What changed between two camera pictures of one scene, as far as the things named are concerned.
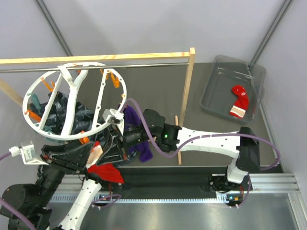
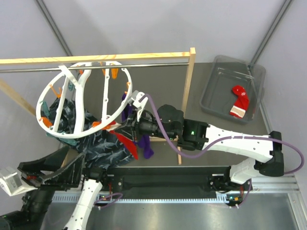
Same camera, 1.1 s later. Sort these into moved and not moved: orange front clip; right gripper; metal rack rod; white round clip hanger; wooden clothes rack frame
Moved: white round clip hanger; right gripper; orange front clip
Not moved: metal rack rod; wooden clothes rack frame
